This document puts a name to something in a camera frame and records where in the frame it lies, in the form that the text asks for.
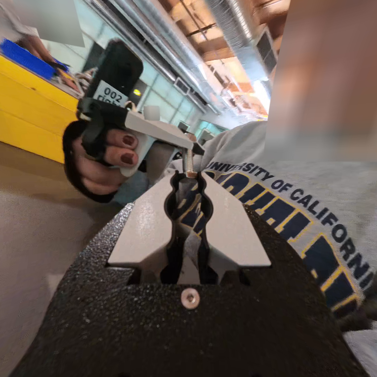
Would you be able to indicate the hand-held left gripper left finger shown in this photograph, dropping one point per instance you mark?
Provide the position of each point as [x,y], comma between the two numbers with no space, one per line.
[144,229]

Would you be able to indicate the silver ventilation duct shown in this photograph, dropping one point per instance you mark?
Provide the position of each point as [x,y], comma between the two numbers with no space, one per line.
[229,17]

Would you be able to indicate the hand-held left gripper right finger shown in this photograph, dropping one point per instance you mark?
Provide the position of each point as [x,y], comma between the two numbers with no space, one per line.
[232,229]

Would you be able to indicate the person's right hand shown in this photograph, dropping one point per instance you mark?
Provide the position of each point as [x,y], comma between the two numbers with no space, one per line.
[97,176]

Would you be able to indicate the yellow plastic bin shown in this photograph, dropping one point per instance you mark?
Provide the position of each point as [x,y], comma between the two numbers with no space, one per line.
[32,117]

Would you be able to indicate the steel hex bolt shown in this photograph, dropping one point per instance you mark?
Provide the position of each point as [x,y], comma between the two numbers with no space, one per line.
[188,162]

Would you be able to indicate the silver ceiling pipe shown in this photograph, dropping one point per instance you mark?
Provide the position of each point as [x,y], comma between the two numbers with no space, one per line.
[147,32]

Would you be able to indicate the blue plastic bin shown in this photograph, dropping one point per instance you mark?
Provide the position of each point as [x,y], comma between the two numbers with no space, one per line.
[26,59]

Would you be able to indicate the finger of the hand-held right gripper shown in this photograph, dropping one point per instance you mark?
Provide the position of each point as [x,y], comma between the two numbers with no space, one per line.
[198,150]
[153,128]

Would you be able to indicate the grey printed sweatshirt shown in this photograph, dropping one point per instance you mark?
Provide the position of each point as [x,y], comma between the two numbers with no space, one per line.
[235,147]

